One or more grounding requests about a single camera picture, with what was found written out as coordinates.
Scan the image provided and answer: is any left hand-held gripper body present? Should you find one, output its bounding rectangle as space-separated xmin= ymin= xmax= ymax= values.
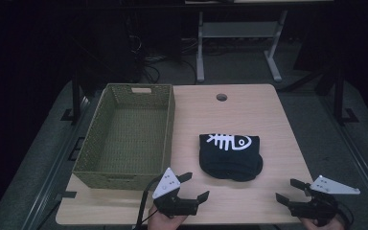
xmin=151 ymin=167 xmax=202 ymax=219

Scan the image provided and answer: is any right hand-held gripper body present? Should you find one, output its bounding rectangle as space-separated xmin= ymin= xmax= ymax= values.
xmin=288 ymin=174 xmax=361 ymax=221

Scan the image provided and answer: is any black cloth with fishbone print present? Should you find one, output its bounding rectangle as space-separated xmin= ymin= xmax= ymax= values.
xmin=198 ymin=132 xmax=265 ymax=183

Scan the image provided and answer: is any green woven basket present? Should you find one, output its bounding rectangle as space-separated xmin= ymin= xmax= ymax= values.
xmin=72 ymin=82 xmax=176 ymax=192

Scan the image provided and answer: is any person's right hand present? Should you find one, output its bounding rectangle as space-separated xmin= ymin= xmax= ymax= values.
xmin=299 ymin=216 xmax=346 ymax=230

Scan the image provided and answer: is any person's left hand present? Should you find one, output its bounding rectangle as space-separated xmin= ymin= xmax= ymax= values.
xmin=147 ymin=204 xmax=188 ymax=230

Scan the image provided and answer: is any black metal stand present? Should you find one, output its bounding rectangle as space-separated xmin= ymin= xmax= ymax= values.
xmin=332 ymin=67 xmax=359 ymax=127
xmin=60 ymin=68 xmax=84 ymax=123

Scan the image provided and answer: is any black tape strip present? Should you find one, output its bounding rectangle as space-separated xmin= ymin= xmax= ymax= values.
xmin=55 ymin=191 xmax=78 ymax=199

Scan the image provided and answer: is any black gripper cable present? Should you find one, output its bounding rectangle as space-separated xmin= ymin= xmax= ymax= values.
xmin=333 ymin=202 xmax=355 ymax=228
xmin=133 ymin=175 xmax=163 ymax=230

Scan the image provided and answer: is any metal floor rail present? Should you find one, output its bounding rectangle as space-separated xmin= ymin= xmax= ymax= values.
xmin=320 ymin=95 xmax=368 ymax=209
xmin=20 ymin=95 xmax=92 ymax=230

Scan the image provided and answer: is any tangle of floor cables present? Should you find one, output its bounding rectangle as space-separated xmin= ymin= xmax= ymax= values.
xmin=138 ymin=37 xmax=199 ymax=84

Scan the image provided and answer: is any grey metal desk frame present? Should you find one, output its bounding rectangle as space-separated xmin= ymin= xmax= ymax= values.
xmin=195 ymin=10 xmax=288 ymax=83

